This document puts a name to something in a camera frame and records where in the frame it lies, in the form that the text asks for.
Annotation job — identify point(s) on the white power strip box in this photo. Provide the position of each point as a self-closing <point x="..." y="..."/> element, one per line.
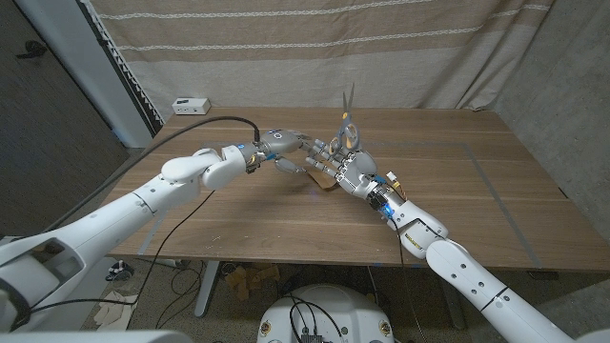
<point x="190" y="106"/>

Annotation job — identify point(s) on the black triangle-patterned trim strip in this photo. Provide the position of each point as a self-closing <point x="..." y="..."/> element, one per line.
<point x="131" y="83"/>

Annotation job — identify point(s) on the brown paper bag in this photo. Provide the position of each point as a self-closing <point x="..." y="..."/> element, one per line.
<point x="324" y="181"/>

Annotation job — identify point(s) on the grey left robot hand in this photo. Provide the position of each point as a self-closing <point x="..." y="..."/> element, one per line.
<point x="281" y="140"/>

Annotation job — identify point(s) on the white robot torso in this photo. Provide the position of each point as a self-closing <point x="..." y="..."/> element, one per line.
<point x="348" y="309"/>

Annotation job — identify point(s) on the brown cardboard scraps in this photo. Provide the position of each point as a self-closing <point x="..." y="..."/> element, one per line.
<point x="252" y="278"/>

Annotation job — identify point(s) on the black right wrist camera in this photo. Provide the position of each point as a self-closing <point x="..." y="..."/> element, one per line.
<point x="383" y="202"/>

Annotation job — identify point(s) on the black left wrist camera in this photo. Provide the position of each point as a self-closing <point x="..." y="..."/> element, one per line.
<point x="252" y="166"/>

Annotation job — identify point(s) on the white crumpled cloth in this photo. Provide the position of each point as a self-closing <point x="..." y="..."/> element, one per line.
<point x="116" y="309"/>

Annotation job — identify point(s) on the dark flat table foot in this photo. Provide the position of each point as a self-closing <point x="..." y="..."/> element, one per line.
<point x="543" y="275"/>

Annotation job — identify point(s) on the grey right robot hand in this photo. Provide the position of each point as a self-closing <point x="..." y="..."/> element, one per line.
<point x="357" y="171"/>

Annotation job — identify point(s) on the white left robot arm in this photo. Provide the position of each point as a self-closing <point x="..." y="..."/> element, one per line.
<point x="119" y="214"/>

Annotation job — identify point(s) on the grey tape outline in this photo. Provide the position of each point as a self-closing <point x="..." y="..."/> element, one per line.
<point x="429" y="143"/>

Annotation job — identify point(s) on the beige striped curtain backdrop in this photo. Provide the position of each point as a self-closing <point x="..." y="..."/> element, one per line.
<point x="405" y="57"/>

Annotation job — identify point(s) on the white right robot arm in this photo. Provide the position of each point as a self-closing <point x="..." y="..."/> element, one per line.
<point x="467" y="276"/>

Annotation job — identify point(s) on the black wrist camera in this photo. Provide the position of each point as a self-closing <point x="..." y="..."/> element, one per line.
<point x="252" y="166"/>
<point x="383" y="202"/>

